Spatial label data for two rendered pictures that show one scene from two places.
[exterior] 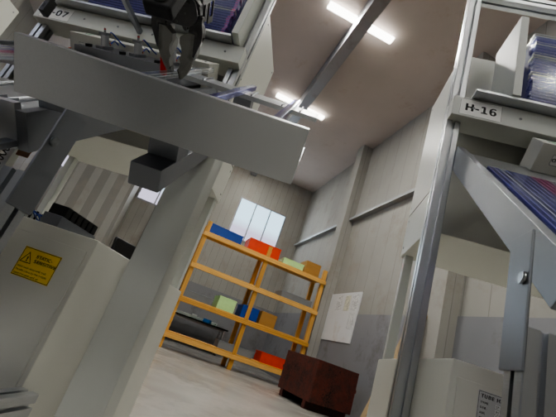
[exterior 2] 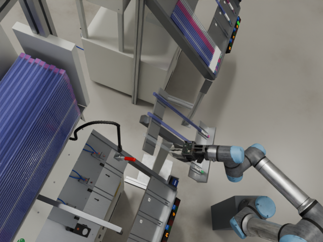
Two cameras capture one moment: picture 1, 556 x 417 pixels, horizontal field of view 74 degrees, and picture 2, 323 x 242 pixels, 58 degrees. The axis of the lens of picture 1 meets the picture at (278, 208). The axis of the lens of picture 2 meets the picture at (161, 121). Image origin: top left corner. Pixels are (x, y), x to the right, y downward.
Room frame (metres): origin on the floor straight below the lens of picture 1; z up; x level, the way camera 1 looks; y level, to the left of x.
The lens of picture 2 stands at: (0.71, 0.72, 2.31)
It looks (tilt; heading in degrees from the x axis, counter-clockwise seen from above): 66 degrees down; 266
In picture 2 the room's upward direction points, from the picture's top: 16 degrees clockwise
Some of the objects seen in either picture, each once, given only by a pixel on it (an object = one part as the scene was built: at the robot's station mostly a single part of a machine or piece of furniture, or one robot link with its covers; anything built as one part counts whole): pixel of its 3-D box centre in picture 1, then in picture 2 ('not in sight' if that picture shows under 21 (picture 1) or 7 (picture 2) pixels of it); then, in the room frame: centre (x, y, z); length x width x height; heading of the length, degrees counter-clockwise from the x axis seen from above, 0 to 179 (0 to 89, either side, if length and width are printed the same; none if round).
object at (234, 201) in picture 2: not in sight; (234, 214); (0.02, 0.40, 0.27); 0.18 x 0.18 x 0.55; 12
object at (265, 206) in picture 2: not in sight; (261, 208); (0.02, 0.40, 0.72); 0.13 x 0.12 x 0.14; 47
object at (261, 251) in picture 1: (246, 302); not in sight; (7.62, -0.03, 1.25); 2.85 x 0.73 x 2.50; 102
